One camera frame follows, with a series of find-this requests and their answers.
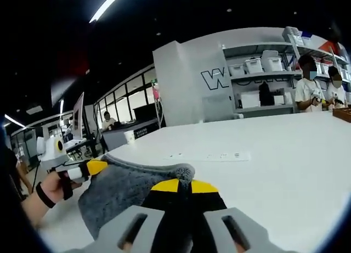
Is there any white paper cup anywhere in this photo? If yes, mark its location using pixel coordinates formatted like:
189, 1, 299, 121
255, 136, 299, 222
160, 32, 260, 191
123, 130, 137, 145

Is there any black hand strap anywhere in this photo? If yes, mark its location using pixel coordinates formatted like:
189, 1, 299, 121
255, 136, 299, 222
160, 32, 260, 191
35, 171, 74, 209

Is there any grey quilted towel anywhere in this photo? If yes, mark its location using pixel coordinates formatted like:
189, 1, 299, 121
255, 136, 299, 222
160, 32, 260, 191
78, 153, 196, 240

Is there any row of small storage bins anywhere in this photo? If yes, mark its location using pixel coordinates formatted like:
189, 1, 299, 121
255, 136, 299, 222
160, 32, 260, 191
315, 60, 351, 82

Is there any white carton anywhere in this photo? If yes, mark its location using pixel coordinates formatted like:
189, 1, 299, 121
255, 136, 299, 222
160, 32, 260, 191
240, 90, 261, 109

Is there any tall translucent storage box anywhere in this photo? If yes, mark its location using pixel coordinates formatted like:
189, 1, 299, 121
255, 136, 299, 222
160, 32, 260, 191
284, 26, 302, 47

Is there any ceiling air conditioner cassette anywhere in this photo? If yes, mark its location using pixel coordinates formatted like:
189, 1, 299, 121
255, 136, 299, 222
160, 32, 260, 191
26, 104, 43, 116

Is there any pink banner stand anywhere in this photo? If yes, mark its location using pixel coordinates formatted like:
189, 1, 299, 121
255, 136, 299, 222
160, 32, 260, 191
151, 82, 165, 129

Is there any white laptop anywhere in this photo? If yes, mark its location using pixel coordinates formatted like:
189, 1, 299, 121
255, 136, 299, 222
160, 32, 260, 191
64, 92, 91, 150

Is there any brown wooden tray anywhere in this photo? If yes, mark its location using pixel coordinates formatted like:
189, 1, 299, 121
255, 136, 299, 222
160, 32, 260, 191
332, 108, 351, 124

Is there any black monitor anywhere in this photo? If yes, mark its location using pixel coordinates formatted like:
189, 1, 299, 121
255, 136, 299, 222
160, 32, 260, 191
133, 103, 160, 125

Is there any black bag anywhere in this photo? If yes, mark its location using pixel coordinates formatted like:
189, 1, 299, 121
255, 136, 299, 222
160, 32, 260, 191
259, 81, 275, 107

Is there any white lidded storage box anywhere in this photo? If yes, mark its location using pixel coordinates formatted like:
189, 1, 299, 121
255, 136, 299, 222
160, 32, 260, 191
245, 58, 264, 75
229, 63, 246, 77
262, 50, 284, 72

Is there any black counter desk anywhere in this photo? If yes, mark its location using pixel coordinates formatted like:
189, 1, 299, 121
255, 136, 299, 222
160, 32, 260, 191
101, 118, 160, 152

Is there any grey metal shelf rack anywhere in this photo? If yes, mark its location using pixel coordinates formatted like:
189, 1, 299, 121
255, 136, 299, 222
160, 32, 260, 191
222, 27, 351, 118

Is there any grey wall cabinet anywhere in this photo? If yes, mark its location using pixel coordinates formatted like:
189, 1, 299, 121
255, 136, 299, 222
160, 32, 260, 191
202, 95, 235, 122

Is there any person's left hand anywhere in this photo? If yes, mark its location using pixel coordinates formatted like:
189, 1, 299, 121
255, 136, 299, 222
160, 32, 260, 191
39, 170, 83, 206

